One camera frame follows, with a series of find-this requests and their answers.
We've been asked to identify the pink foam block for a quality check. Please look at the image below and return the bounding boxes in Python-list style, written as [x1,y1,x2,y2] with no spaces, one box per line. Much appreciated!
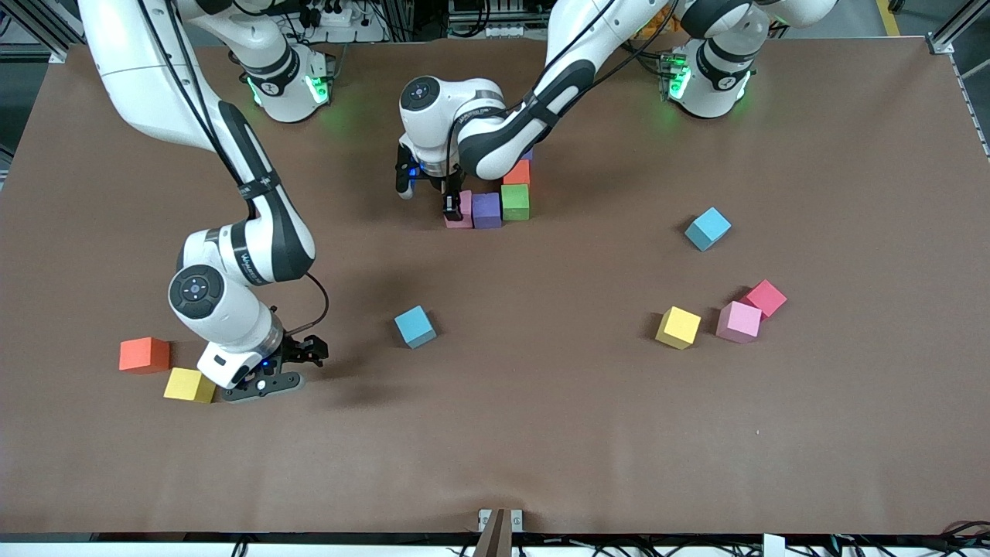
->
[444,190,474,230]
[715,300,763,344]

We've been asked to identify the green foam block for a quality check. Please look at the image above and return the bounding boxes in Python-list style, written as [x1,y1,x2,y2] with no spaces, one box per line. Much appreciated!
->
[500,184,531,222]

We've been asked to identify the blue foam block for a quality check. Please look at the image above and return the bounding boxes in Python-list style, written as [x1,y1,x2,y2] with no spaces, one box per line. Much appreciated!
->
[684,207,732,252]
[394,306,438,349]

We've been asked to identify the yellow foam block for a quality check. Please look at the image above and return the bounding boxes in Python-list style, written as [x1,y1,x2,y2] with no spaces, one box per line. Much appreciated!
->
[163,367,218,405]
[656,306,702,350]

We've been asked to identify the white electronics box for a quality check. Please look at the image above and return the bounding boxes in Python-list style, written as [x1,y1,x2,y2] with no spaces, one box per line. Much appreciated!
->
[447,0,534,39]

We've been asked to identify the white power strip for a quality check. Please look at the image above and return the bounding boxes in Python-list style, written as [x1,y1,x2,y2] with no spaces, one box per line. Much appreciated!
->
[303,0,366,29]

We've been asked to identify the large table cover sheet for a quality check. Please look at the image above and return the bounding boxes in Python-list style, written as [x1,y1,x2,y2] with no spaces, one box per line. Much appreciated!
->
[0,39,990,536]

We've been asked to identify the bag of orange items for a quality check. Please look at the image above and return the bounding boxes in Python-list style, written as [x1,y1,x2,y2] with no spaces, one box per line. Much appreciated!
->
[630,0,685,41]

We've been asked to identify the red foam block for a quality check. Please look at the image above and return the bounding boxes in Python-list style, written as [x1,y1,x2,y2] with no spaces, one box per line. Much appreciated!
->
[741,279,788,320]

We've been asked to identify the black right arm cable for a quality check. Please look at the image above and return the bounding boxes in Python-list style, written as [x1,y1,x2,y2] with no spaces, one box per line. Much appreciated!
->
[135,0,331,337]

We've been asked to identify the metal edge bracket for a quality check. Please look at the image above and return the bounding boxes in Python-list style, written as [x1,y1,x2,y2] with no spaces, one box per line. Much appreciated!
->
[473,508,524,557]

